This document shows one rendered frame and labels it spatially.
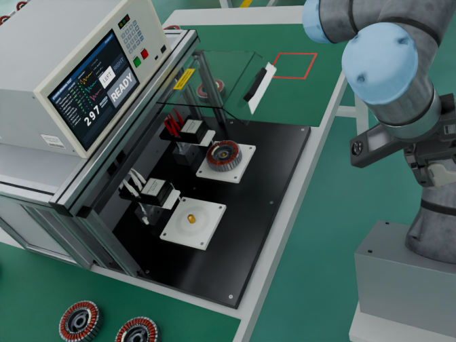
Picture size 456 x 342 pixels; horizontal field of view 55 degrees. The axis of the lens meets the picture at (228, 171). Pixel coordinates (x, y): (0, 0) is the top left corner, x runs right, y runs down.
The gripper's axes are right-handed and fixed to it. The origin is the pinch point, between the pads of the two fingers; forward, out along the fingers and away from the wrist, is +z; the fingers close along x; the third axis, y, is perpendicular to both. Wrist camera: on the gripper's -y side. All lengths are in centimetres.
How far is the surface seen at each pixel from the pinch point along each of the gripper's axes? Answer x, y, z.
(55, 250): -8, -107, 1
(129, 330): -29, -74, 6
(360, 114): 81, -53, 120
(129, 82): 31, -68, -12
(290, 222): 2, -44, 33
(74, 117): 15, -68, -25
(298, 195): 11, -43, 35
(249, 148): 28, -59, 32
